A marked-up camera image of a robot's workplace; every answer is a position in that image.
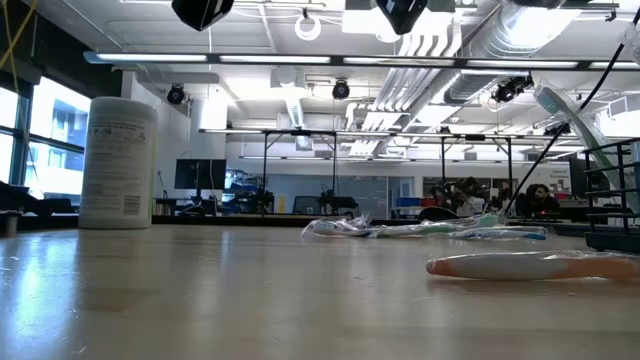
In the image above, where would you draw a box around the white orange toothbrush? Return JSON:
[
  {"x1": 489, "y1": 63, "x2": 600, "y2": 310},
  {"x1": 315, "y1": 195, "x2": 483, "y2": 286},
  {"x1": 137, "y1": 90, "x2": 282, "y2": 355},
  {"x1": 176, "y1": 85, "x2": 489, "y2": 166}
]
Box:
[{"x1": 425, "y1": 249, "x2": 640, "y2": 282}]

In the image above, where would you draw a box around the black chair back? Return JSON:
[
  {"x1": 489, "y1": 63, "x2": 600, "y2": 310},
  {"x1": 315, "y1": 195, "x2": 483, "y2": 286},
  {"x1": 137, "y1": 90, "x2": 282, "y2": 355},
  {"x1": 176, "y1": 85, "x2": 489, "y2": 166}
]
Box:
[{"x1": 416, "y1": 205, "x2": 462, "y2": 224}]

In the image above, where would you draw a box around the long LED light bar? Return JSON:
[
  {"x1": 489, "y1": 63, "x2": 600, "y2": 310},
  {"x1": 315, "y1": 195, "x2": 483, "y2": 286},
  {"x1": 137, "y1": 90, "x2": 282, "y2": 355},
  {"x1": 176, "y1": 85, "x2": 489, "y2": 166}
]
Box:
[{"x1": 82, "y1": 50, "x2": 640, "y2": 71}]

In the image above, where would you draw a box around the person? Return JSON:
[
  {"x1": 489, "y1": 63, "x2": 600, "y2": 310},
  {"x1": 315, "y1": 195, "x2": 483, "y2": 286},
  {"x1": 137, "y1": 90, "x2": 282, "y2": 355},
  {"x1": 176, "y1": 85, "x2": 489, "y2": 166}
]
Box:
[
  {"x1": 447, "y1": 175, "x2": 486, "y2": 217},
  {"x1": 524, "y1": 183, "x2": 562, "y2": 216}
]

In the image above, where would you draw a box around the black background monitor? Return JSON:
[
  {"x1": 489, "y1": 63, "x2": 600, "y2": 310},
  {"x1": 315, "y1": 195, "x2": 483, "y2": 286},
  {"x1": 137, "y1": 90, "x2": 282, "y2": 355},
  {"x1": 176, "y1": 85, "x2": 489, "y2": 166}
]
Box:
[{"x1": 173, "y1": 158, "x2": 228, "y2": 191}]

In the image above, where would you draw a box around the white wipes canister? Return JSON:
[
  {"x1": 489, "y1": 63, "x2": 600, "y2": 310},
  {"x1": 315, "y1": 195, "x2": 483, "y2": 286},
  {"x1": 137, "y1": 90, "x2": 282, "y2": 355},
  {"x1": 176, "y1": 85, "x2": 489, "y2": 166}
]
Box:
[{"x1": 78, "y1": 96, "x2": 159, "y2": 231}]

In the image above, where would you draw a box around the blue toothbrush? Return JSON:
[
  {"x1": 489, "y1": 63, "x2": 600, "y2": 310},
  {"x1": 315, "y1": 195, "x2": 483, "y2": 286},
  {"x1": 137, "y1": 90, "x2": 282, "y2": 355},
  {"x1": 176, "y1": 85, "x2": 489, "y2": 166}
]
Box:
[
  {"x1": 301, "y1": 214, "x2": 386, "y2": 239},
  {"x1": 447, "y1": 224, "x2": 549, "y2": 242}
]

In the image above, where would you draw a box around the large window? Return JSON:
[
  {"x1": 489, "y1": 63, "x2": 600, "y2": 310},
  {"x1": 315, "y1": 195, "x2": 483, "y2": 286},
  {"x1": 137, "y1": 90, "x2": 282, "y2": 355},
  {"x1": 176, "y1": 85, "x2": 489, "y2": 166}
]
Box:
[{"x1": 0, "y1": 75, "x2": 93, "y2": 200}]

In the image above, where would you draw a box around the thin black robot supply cable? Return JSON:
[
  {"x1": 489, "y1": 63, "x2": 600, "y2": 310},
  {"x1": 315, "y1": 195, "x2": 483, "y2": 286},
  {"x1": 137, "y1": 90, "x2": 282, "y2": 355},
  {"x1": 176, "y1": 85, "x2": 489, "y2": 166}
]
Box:
[{"x1": 503, "y1": 8, "x2": 640, "y2": 215}]

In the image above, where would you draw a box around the black aluminium table frame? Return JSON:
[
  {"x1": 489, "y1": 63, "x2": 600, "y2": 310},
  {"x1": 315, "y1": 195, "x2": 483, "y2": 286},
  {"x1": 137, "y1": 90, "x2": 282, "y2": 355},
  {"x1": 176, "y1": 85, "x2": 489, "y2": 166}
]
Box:
[{"x1": 0, "y1": 209, "x2": 586, "y2": 240}]

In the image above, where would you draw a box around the white ring lamp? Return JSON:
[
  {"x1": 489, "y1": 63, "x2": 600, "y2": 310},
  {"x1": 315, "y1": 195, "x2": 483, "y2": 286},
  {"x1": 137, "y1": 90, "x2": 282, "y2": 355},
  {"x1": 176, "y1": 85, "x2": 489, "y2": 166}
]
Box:
[{"x1": 293, "y1": 13, "x2": 323, "y2": 42}]

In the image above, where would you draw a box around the dark background furniture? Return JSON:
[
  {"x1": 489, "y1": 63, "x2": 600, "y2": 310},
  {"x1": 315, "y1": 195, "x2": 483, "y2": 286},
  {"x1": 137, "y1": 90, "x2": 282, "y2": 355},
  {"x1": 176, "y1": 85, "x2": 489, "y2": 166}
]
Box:
[{"x1": 0, "y1": 180, "x2": 79, "y2": 221}]

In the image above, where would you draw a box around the green toothbrush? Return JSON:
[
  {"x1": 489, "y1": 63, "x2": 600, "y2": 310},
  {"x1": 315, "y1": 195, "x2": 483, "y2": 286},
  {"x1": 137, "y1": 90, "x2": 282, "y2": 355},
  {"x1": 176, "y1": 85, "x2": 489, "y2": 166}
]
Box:
[
  {"x1": 531, "y1": 78, "x2": 640, "y2": 214},
  {"x1": 372, "y1": 212, "x2": 502, "y2": 239}
]

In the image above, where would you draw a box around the silver ventilation duct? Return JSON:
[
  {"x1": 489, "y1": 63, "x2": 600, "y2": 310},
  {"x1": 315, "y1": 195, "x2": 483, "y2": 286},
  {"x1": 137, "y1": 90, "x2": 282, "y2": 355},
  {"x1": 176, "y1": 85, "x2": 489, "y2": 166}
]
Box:
[{"x1": 442, "y1": 0, "x2": 584, "y2": 105}]

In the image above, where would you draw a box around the black background workstation frame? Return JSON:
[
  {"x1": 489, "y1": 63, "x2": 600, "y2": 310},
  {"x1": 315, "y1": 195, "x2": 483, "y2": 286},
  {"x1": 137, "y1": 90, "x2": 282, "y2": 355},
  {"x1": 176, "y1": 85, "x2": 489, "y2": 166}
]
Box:
[{"x1": 198, "y1": 127, "x2": 516, "y2": 217}]

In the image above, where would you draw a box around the black ceiling camera mount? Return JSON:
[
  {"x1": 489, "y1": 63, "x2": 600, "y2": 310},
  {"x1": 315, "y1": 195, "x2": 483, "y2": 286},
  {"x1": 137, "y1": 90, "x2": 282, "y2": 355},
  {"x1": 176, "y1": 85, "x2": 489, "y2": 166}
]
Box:
[{"x1": 490, "y1": 73, "x2": 535, "y2": 105}]

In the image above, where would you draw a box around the yellow hanging cable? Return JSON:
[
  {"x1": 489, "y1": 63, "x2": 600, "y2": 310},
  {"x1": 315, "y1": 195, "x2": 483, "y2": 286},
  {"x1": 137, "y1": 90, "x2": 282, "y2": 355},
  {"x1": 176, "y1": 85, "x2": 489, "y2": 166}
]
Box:
[{"x1": 0, "y1": 0, "x2": 39, "y2": 96}]

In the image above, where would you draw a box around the black wire basket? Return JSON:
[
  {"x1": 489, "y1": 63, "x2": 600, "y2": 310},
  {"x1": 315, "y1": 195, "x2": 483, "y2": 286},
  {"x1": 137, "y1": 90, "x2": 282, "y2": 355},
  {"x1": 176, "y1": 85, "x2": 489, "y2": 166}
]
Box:
[{"x1": 581, "y1": 135, "x2": 640, "y2": 254}]

